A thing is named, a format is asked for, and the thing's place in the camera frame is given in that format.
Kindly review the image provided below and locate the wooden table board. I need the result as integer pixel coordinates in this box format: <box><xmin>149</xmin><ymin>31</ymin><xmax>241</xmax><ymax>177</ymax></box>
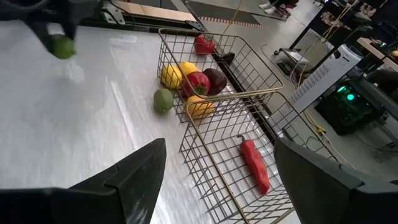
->
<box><xmin>113</xmin><ymin>0</ymin><xmax>205</xmax><ymax>23</ymax></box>

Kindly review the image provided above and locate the black computer tower with lights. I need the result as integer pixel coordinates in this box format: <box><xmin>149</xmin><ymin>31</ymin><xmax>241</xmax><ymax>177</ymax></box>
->
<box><xmin>313</xmin><ymin>79</ymin><xmax>385</xmax><ymax>136</ymax></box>

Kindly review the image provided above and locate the bright green lime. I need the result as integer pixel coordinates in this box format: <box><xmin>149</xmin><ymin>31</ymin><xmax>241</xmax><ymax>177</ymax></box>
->
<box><xmin>51</xmin><ymin>34</ymin><xmax>76</xmax><ymax>60</ymax></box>

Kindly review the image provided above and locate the red tomato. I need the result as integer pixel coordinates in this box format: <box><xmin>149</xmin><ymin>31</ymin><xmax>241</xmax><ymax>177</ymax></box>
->
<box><xmin>183</xmin><ymin>71</ymin><xmax>211</xmax><ymax>97</ymax></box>

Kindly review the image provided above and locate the dark red apple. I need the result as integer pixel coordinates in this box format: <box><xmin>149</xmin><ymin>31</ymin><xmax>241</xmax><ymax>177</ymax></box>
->
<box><xmin>202</xmin><ymin>68</ymin><xmax>228</xmax><ymax>96</ymax></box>

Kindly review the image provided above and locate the black mat with striped edge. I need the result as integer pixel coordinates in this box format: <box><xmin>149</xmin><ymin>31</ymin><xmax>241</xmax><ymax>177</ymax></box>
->
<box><xmin>186</xmin><ymin>0</ymin><xmax>264</xmax><ymax>29</ymax></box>

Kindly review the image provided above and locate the red chili pepper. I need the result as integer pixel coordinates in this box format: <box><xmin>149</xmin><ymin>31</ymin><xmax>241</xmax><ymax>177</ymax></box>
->
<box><xmin>236</xmin><ymin>134</ymin><xmax>271</xmax><ymax>196</ymax></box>

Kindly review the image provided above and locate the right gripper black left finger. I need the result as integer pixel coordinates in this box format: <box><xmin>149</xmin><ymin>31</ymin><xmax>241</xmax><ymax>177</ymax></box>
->
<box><xmin>0</xmin><ymin>138</ymin><xmax>168</xmax><ymax>224</ymax></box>

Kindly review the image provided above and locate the pale green lime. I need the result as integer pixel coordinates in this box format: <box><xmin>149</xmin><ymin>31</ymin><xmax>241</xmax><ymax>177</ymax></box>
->
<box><xmin>153</xmin><ymin>88</ymin><xmax>175</xmax><ymax>114</ymax></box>

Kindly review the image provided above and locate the wooden top workbench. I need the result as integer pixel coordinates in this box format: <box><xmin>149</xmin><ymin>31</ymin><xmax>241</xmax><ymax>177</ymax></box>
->
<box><xmin>356</xmin><ymin>36</ymin><xmax>398</xmax><ymax>73</ymax></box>

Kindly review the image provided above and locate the white tower fan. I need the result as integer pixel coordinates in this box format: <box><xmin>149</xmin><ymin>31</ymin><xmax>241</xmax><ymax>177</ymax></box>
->
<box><xmin>279</xmin><ymin>43</ymin><xmax>364</xmax><ymax>125</ymax></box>

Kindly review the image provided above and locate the yellow lemon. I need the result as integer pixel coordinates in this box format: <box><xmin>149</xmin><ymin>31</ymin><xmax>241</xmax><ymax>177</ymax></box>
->
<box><xmin>179</xmin><ymin>61</ymin><xmax>200</xmax><ymax>75</ymax></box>
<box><xmin>160</xmin><ymin>64</ymin><xmax>183</xmax><ymax>90</ymax></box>

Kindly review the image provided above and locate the person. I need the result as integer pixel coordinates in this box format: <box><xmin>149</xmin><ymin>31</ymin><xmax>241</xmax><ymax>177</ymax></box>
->
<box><xmin>258</xmin><ymin>0</ymin><xmax>299</xmax><ymax>16</ymax></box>

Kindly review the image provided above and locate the orange yellow mango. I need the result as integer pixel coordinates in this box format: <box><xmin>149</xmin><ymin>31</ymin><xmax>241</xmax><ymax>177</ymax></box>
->
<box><xmin>185</xmin><ymin>95</ymin><xmax>216</xmax><ymax>119</ymax></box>

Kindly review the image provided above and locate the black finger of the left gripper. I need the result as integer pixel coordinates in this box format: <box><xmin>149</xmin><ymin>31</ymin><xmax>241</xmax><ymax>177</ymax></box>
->
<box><xmin>29</xmin><ymin>20</ymin><xmax>55</xmax><ymax>53</ymax></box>
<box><xmin>63</xmin><ymin>18</ymin><xmax>77</xmax><ymax>38</ymax></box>

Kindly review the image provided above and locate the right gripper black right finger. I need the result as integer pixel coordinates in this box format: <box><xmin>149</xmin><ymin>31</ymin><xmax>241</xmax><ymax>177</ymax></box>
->
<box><xmin>273</xmin><ymin>138</ymin><xmax>398</xmax><ymax>224</ymax></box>

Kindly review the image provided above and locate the gold wire basket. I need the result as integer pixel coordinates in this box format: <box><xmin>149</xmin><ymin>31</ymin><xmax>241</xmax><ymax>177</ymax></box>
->
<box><xmin>157</xmin><ymin>27</ymin><xmax>284</xmax><ymax>124</ymax></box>
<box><xmin>179</xmin><ymin>90</ymin><xmax>340</xmax><ymax>224</ymax></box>

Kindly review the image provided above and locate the yellow floor cable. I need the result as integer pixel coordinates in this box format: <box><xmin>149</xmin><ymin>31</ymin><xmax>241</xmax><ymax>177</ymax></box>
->
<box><xmin>221</xmin><ymin>0</ymin><xmax>244</xmax><ymax>35</ymax></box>

